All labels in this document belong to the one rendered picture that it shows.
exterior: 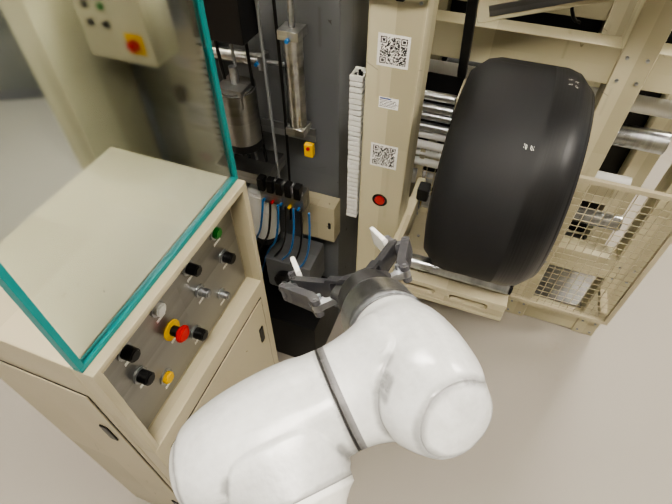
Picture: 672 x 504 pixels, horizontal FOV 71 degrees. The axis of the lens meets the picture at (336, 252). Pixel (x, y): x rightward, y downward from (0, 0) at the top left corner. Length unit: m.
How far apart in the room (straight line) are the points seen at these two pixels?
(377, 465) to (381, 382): 1.70
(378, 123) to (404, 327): 0.89
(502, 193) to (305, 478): 0.82
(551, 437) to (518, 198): 1.42
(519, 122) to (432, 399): 0.83
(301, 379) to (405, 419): 0.10
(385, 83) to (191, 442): 0.95
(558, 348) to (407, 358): 2.17
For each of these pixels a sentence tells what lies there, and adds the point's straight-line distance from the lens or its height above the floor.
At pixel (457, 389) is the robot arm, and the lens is 0.39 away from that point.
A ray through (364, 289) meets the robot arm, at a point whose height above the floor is 1.59.
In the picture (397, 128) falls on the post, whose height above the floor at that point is 1.31.
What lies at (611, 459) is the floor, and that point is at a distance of 2.39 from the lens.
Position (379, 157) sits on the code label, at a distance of 1.32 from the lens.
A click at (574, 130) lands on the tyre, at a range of 1.15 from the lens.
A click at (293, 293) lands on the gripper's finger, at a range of 0.65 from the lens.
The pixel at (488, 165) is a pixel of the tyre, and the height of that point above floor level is 1.36.
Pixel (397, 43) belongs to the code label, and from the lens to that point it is 1.16.
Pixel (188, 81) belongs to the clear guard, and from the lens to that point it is 0.97.
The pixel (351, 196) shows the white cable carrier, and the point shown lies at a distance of 1.46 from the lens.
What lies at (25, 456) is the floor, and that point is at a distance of 2.47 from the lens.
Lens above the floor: 2.01
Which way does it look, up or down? 48 degrees down
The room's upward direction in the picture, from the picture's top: straight up
